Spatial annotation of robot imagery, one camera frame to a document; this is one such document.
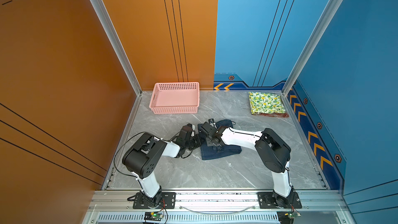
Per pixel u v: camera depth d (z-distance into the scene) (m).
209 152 0.85
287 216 0.70
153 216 0.71
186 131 0.75
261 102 1.06
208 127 0.73
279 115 1.05
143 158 0.48
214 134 0.68
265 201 0.72
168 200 0.74
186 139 0.76
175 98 1.16
